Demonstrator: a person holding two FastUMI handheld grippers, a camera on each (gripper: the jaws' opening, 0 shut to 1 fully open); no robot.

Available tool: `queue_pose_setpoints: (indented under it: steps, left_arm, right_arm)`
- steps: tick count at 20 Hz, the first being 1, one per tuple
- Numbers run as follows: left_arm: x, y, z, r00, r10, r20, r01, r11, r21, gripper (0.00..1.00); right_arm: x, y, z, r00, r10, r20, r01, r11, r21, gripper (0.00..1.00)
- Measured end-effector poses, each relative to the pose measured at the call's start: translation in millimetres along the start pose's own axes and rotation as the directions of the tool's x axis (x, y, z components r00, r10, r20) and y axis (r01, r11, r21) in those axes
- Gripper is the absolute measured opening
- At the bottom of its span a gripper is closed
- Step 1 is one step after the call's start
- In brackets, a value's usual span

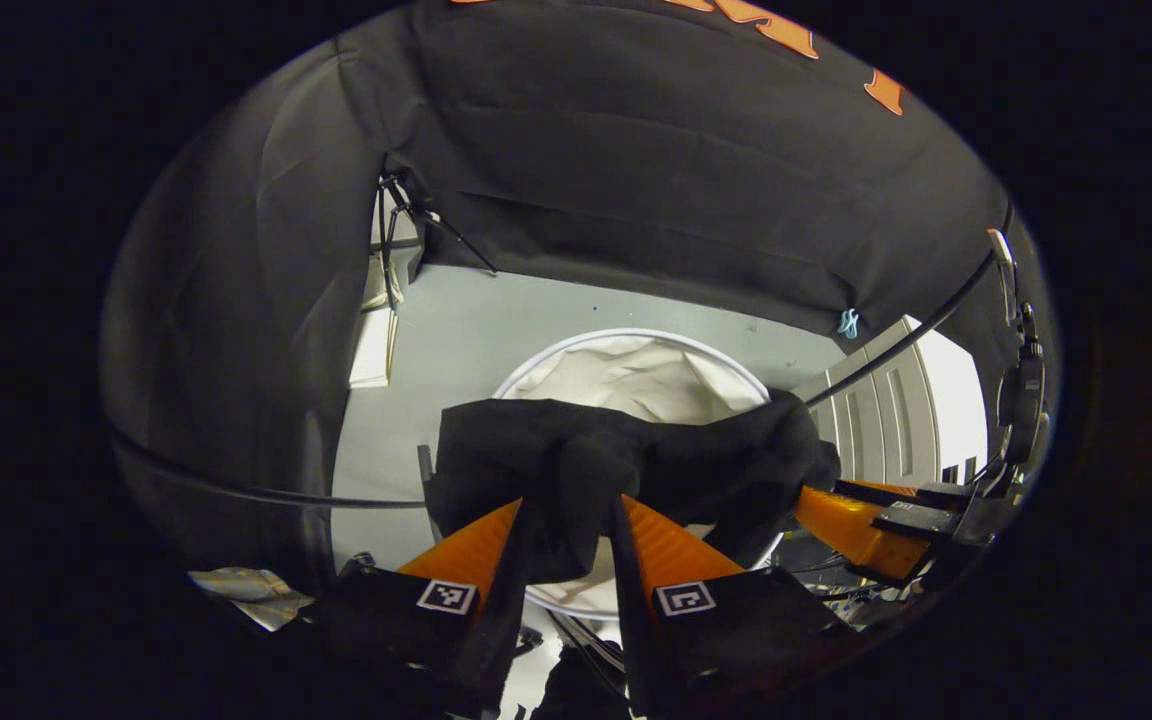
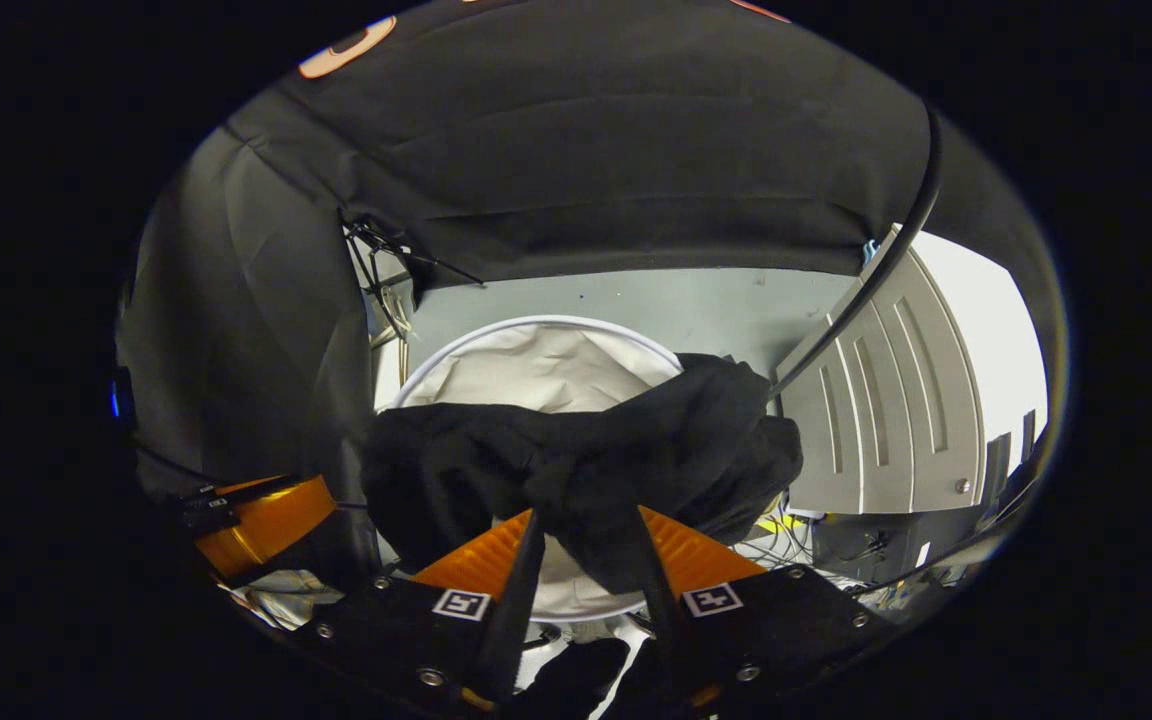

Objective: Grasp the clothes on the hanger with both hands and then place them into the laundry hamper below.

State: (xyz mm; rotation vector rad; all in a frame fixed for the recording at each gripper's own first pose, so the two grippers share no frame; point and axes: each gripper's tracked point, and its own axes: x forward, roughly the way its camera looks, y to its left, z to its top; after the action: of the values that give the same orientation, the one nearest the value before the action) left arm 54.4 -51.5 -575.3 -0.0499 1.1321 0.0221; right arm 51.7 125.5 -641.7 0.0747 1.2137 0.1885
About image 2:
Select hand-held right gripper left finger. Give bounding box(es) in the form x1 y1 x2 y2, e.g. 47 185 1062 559
286 508 549 713

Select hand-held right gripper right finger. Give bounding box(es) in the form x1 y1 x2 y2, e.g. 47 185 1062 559
633 505 895 713

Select black knit sweater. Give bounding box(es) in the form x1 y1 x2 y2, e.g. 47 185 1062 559
361 352 805 596

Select white laundry hamper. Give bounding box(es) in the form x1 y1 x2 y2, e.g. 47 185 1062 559
376 314 687 623

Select crumpled white sheet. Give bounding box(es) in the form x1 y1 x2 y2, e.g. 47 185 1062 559
221 568 345 631

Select black equipment box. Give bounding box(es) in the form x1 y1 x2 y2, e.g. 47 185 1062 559
811 505 987 586

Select black backdrop cloth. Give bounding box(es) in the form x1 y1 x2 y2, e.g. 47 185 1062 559
116 0 1067 591

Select black clothes rail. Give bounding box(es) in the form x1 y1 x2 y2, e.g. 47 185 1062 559
766 100 942 401

